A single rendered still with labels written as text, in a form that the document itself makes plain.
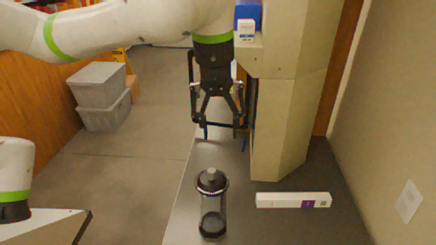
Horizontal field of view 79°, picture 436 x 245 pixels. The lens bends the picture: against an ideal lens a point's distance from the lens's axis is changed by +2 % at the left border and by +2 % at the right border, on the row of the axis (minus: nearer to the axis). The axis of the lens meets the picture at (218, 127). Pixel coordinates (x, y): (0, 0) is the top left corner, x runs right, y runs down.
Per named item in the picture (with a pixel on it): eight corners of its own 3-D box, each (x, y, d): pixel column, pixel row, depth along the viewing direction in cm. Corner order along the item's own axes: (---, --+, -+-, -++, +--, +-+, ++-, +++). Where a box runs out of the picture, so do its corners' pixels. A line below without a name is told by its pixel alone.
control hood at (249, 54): (257, 48, 113) (260, 24, 107) (260, 78, 86) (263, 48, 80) (231, 48, 114) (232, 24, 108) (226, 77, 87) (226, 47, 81)
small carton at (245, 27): (251, 37, 90) (252, 19, 87) (253, 42, 86) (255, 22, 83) (237, 37, 90) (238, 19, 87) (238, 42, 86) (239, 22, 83)
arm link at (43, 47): (14, 57, 68) (22, 11, 68) (66, 71, 78) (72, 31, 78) (43, 50, 57) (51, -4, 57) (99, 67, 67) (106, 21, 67)
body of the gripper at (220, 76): (232, 54, 64) (233, 87, 69) (197, 55, 64) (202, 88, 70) (232, 66, 58) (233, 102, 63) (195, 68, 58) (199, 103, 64)
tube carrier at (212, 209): (228, 212, 97) (230, 169, 85) (226, 239, 88) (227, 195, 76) (200, 210, 98) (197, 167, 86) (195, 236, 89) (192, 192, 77)
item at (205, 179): (227, 176, 86) (227, 161, 82) (225, 198, 78) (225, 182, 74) (199, 173, 86) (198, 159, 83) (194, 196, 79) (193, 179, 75)
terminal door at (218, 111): (247, 130, 135) (253, 54, 113) (192, 122, 141) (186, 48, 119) (247, 129, 136) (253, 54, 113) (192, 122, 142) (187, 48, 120)
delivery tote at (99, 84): (131, 87, 333) (126, 62, 315) (110, 111, 283) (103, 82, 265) (100, 85, 337) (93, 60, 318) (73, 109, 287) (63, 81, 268)
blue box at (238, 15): (258, 25, 106) (260, 0, 101) (259, 31, 97) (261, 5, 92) (233, 25, 107) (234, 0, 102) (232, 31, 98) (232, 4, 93)
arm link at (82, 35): (87, 3, 63) (109, 48, 69) (41, 17, 56) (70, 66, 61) (201, -43, 42) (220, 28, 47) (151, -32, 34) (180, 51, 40)
